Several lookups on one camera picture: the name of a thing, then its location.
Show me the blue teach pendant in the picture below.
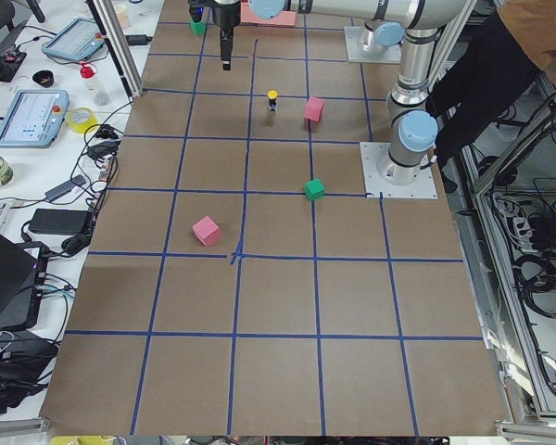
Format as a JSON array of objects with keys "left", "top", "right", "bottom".
[
  {"left": 0, "top": 90, "right": 70, "bottom": 148},
  {"left": 42, "top": 18, "right": 104, "bottom": 62}
]

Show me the green foam cube near left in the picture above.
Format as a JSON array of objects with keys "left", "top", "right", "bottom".
[{"left": 304, "top": 178, "right": 325, "bottom": 202}]

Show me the pink foam cube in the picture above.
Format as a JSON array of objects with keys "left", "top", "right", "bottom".
[
  {"left": 192, "top": 216, "right": 221, "bottom": 247},
  {"left": 303, "top": 96, "right": 325, "bottom": 122}
]

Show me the black laptop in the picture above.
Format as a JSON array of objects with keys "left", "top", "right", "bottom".
[{"left": 0, "top": 234, "right": 47, "bottom": 332}]

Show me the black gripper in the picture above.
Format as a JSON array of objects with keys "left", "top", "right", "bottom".
[{"left": 212, "top": 0, "right": 239, "bottom": 71}]

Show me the green foam cube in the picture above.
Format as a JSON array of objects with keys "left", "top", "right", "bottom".
[
  {"left": 304, "top": 178, "right": 325, "bottom": 202},
  {"left": 190, "top": 19, "right": 207, "bottom": 36}
]

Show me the aluminium frame post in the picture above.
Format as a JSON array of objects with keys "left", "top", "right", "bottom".
[{"left": 85, "top": 0, "right": 143, "bottom": 99}]

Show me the yellow mushroom push button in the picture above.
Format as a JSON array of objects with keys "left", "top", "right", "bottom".
[{"left": 267, "top": 90, "right": 279, "bottom": 112}]

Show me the blue teach pendant far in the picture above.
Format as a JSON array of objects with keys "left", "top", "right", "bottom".
[{"left": 42, "top": 18, "right": 104, "bottom": 62}]

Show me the pink foam cube centre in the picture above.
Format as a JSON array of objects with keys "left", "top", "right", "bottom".
[{"left": 303, "top": 96, "right": 325, "bottom": 122}]

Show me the pink plastic bin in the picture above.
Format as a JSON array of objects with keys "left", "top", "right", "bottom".
[{"left": 239, "top": 2, "right": 298, "bottom": 28}]

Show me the yellow tape roll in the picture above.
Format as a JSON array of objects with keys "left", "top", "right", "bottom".
[{"left": 65, "top": 108, "right": 98, "bottom": 134}]

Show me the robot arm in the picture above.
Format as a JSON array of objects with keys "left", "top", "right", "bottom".
[{"left": 248, "top": 0, "right": 465, "bottom": 186}]

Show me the pink foam cube far left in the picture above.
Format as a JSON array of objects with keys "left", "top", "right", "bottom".
[{"left": 192, "top": 216, "right": 221, "bottom": 247}]

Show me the person in brown shirt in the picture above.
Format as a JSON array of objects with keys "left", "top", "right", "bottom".
[{"left": 425, "top": 0, "right": 556, "bottom": 169}]

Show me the green foam cube far right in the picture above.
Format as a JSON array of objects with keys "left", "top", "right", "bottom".
[{"left": 190, "top": 19, "right": 207, "bottom": 36}]

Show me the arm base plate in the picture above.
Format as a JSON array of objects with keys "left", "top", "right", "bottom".
[
  {"left": 360, "top": 142, "right": 438, "bottom": 199},
  {"left": 344, "top": 22, "right": 405, "bottom": 64}
]

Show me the black power adapter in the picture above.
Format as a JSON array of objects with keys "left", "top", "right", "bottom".
[{"left": 29, "top": 209, "right": 90, "bottom": 235}]

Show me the blue teach pendant near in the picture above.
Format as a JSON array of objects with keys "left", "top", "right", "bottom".
[{"left": 0, "top": 90, "right": 70, "bottom": 148}]

